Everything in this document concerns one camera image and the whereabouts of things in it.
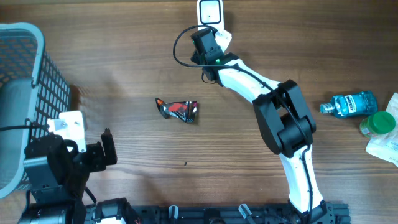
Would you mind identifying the black red snack packet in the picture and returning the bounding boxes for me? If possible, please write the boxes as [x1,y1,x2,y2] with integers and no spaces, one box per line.
[155,98,198,123]

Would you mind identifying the blue mouthwash bottle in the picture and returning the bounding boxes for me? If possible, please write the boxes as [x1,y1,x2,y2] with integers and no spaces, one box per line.
[320,90,378,119]

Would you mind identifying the green lid jar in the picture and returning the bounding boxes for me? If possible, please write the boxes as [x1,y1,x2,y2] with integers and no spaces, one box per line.
[359,111,396,138]

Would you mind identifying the beige paper pouch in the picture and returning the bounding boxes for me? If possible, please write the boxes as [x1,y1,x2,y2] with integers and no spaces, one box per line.
[365,93,397,166]

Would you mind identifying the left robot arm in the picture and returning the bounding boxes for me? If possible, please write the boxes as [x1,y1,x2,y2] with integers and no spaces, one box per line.
[18,128,118,223]

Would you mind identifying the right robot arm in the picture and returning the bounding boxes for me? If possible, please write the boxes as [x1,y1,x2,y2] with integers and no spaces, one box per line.
[191,27,323,223]

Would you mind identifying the white barcode scanner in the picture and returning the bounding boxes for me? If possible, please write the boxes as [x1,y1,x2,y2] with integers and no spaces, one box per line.
[197,0,224,30]

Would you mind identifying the grey plastic shopping basket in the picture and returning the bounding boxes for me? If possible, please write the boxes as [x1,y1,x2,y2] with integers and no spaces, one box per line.
[1,22,71,198]

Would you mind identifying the left camera cable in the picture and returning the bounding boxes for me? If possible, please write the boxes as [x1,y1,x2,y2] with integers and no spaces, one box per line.
[0,123,50,133]

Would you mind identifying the camera cable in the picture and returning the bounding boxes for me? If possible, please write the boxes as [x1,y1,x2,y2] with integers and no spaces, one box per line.
[0,123,50,133]
[172,24,313,224]

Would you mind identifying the right camera cable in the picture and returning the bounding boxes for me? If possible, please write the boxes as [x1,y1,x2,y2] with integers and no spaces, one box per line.
[172,24,313,224]

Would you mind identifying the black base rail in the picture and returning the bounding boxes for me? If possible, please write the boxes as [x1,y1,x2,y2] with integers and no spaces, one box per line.
[83,196,352,224]

